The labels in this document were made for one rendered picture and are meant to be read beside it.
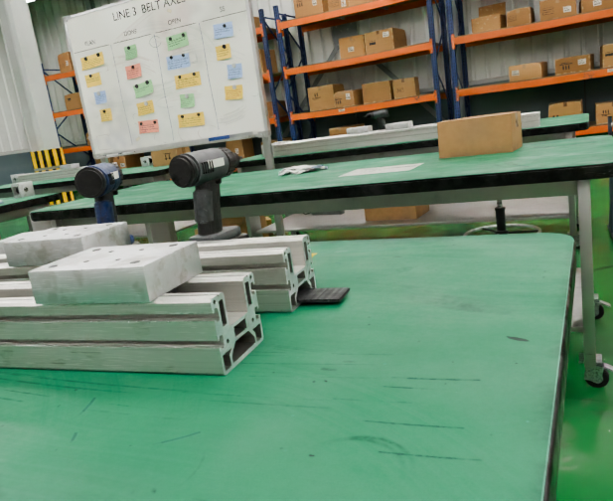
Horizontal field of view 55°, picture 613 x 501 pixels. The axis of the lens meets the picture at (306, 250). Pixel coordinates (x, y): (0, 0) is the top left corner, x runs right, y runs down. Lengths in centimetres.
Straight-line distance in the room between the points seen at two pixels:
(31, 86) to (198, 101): 547
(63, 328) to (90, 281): 8
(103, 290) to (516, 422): 43
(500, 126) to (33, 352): 206
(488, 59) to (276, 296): 1042
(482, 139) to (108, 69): 281
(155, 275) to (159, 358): 9
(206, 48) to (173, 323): 341
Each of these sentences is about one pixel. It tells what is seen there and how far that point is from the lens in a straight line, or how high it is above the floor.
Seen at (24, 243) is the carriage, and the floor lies 90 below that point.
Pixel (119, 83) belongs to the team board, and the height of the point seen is 144.
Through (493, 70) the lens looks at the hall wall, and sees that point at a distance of 1104.
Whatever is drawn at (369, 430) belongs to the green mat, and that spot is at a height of 78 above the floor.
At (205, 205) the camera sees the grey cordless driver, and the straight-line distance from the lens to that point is 107.
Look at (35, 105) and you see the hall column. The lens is 925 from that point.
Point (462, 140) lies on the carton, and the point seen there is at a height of 85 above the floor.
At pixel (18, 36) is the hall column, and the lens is 936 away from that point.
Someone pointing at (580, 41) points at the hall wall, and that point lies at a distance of 1096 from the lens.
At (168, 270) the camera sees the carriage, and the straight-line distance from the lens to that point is 67.
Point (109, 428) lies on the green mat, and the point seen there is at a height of 78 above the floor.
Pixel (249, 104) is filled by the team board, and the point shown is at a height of 115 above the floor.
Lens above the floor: 103
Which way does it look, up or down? 13 degrees down
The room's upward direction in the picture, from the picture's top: 8 degrees counter-clockwise
